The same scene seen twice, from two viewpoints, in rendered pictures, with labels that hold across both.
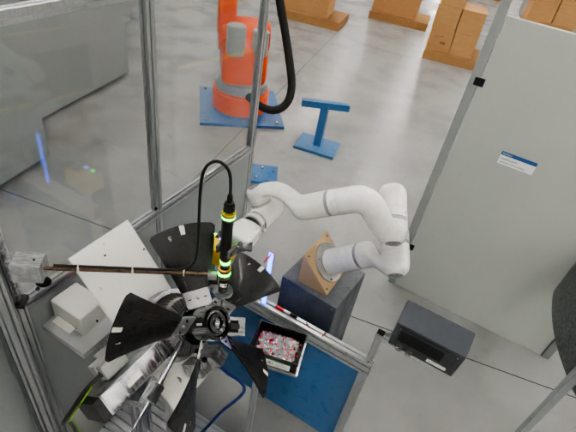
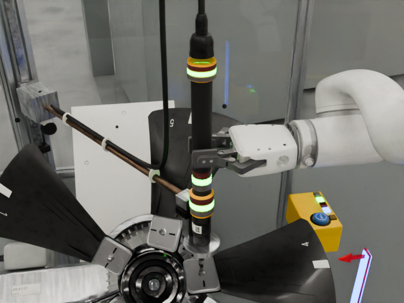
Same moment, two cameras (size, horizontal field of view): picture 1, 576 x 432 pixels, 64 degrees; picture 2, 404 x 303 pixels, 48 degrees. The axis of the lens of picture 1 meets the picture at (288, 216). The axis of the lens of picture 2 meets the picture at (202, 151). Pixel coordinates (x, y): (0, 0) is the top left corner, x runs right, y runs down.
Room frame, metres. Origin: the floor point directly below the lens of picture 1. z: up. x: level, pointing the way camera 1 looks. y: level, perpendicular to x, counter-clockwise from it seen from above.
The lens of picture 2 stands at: (0.73, -0.37, 1.86)
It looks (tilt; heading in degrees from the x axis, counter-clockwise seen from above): 31 degrees down; 57
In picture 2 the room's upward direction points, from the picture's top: straight up
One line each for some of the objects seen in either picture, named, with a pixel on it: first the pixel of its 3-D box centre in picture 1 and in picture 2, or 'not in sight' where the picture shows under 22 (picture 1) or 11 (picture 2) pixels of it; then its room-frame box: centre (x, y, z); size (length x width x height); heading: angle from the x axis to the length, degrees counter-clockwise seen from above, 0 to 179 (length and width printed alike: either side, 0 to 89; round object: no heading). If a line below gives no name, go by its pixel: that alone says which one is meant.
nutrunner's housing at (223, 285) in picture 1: (225, 250); (201, 153); (1.08, 0.18, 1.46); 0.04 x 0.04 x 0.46
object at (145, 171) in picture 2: (131, 271); (106, 145); (1.02, 0.48, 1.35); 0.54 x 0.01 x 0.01; 101
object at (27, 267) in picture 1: (27, 267); (37, 101); (0.96, 0.79, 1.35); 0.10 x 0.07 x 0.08; 101
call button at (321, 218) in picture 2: not in sight; (320, 218); (1.51, 0.26, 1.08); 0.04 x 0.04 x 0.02
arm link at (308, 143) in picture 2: (255, 224); (300, 145); (1.23, 0.11, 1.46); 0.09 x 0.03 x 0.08; 66
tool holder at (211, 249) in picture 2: (220, 283); (198, 223); (1.07, 0.19, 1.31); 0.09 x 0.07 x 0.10; 101
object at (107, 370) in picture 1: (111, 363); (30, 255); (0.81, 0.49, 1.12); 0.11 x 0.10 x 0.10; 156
